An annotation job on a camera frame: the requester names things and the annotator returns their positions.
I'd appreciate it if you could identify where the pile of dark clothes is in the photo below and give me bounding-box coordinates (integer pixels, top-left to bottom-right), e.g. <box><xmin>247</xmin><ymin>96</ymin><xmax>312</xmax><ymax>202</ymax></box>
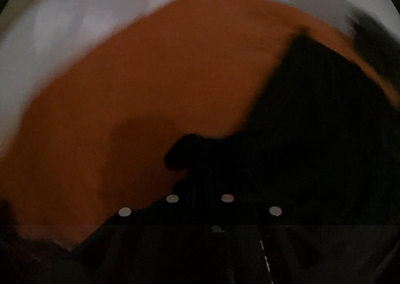
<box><xmin>353</xmin><ymin>12</ymin><xmax>400</xmax><ymax>91</ymax></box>

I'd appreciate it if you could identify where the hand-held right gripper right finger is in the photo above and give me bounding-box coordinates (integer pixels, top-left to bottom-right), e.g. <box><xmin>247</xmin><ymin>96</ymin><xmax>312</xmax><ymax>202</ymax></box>
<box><xmin>202</xmin><ymin>174</ymin><xmax>363</xmax><ymax>284</ymax></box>

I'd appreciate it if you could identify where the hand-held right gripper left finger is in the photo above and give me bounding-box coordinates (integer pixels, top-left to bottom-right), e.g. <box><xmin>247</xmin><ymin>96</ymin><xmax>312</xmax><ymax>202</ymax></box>
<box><xmin>40</xmin><ymin>174</ymin><xmax>199</xmax><ymax>284</ymax></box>

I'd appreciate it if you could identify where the black garment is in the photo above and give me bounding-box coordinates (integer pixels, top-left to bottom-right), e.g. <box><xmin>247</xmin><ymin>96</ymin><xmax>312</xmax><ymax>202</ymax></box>
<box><xmin>164</xmin><ymin>29</ymin><xmax>400</xmax><ymax>284</ymax></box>

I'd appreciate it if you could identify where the orange bed sheet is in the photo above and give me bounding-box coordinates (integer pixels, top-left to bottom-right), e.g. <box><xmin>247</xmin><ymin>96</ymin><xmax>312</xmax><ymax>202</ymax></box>
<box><xmin>0</xmin><ymin>0</ymin><xmax>400</xmax><ymax>252</ymax></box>

